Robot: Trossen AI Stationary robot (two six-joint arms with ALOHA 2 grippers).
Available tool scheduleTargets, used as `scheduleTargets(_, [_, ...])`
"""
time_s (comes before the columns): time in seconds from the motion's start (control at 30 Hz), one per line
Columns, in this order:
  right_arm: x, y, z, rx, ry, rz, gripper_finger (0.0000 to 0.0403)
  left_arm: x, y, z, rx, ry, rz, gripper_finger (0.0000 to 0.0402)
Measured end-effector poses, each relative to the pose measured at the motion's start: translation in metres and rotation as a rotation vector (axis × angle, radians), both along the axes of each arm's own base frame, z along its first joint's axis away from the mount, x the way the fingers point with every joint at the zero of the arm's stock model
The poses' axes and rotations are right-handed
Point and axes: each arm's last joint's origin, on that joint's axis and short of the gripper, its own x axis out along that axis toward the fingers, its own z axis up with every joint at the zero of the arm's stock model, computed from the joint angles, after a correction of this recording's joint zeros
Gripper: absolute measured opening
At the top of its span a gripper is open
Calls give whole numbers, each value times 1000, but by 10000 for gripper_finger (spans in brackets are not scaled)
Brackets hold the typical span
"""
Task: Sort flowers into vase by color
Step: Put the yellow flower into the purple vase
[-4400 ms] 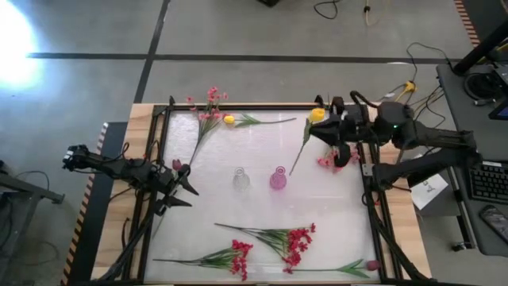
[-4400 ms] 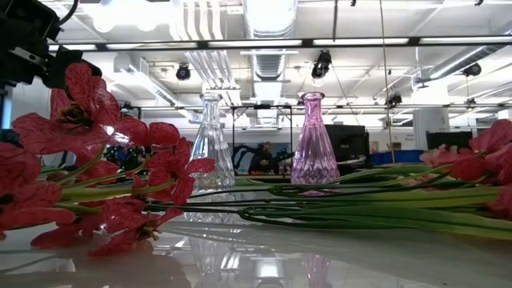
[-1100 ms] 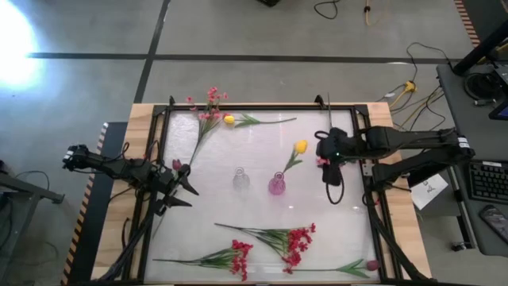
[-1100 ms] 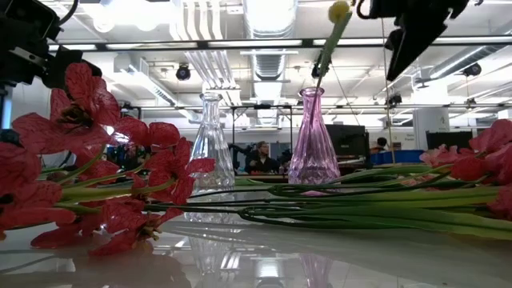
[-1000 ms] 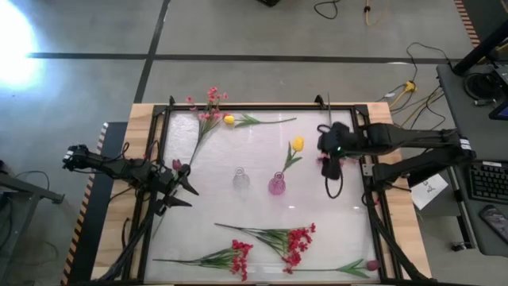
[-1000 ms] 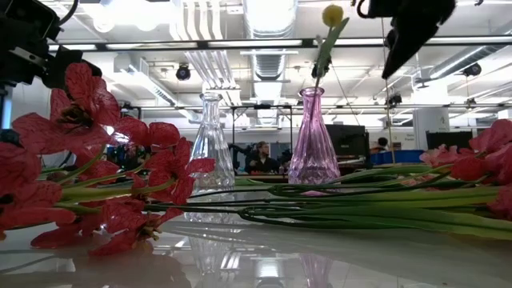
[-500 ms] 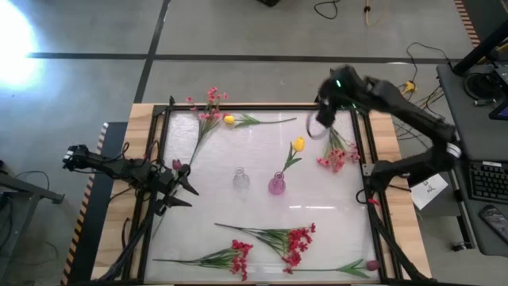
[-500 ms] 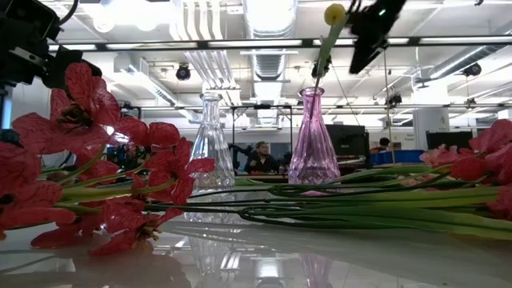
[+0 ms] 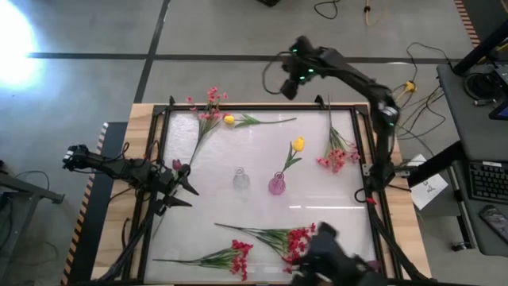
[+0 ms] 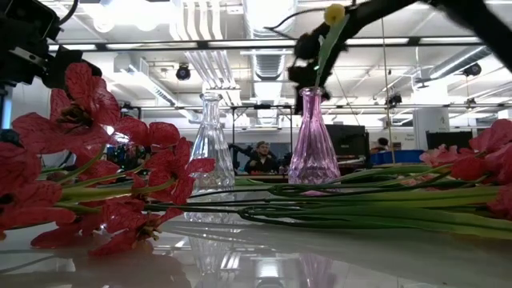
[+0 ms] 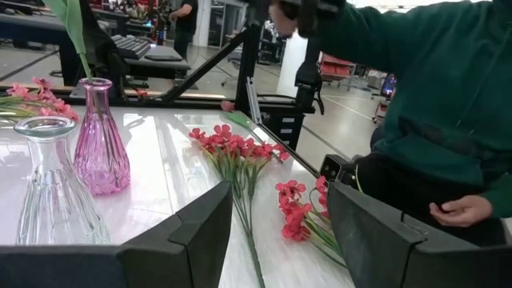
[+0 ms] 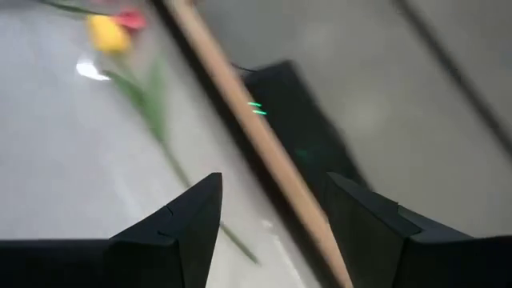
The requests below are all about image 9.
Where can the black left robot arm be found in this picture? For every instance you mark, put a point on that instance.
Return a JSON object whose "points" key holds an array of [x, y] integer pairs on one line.
{"points": [[119, 168]]}

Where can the black curved frame clamp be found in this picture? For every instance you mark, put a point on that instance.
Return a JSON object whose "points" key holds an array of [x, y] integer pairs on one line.
{"points": [[172, 100], [318, 101]]}

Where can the grey metal bracket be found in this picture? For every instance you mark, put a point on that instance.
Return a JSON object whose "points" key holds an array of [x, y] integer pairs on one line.
{"points": [[367, 169]]}

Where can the dark screen device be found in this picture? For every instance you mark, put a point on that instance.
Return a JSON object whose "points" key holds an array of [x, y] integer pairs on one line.
{"points": [[500, 111]]}

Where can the grey desk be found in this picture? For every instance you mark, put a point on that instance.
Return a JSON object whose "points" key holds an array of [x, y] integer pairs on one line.
{"points": [[472, 131]]}

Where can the white paper sheet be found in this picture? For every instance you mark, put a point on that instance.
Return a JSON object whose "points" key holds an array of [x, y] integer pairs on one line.
{"points": [[430, 190]]}

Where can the pink artificial flower bunch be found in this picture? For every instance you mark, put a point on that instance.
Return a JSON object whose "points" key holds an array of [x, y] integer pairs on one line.
{"points": [[209, 119], [337, 155]]}

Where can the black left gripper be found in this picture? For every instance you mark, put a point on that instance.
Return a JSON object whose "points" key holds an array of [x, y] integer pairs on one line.
{"points": [[166, 184]]}

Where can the pink glass vase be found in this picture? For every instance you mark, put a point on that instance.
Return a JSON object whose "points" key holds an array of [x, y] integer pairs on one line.
{"points": [[276, 186]]}

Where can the clear glass vase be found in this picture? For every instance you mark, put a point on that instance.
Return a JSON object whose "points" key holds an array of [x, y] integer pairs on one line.
{"points": [[241, 182]]}

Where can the red artificial flower bunch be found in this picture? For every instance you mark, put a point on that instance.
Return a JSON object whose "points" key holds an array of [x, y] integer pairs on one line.
{"points": [[238, 258]]}

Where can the black table frame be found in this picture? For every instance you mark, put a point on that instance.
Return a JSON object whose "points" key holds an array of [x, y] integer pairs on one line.
{"points": [[258, 107]]}

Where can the black keyboard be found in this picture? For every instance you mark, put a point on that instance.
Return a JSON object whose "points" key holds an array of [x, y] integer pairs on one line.
{"points": [[490, 182]]}

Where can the dark hazard-striped floor mat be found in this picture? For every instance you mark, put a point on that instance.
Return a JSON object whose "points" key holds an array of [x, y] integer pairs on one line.
{"points": [[91, 222], [482, 12]]}

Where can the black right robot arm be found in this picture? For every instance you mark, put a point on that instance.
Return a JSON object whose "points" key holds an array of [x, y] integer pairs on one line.
{"points": [[381, 131]]}

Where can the yellow power plug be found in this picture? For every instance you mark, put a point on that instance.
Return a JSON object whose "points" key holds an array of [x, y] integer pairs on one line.
{"points": [[410, 86]]}

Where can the black rig strut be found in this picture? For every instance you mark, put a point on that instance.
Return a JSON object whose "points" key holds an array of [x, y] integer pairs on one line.
{"points": [[480, 49], [436, 165]]}

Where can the yellow artificial tulip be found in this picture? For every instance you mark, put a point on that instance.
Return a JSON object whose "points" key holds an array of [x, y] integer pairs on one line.
{"points": [[229, 119], [299, 144]]}

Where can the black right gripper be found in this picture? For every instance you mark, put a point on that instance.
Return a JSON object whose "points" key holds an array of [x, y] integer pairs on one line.
{"points": [[289, 88]]}

